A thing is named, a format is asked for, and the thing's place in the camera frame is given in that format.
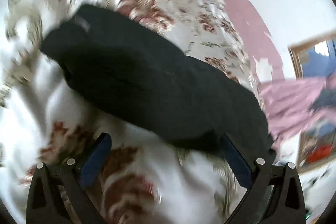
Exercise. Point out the black coat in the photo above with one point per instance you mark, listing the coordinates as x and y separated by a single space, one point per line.
140 77

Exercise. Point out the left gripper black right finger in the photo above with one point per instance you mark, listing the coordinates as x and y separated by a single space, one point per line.
274 193

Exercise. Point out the wooden window frame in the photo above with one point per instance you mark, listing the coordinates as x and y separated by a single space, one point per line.
315 58

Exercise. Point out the pink curtain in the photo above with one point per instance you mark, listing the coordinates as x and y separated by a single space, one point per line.
287 105

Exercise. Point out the floral satin bedspread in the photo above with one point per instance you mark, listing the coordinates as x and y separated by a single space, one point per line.
64 159

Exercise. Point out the red hanging decoration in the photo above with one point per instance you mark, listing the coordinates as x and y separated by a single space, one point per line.
319 153

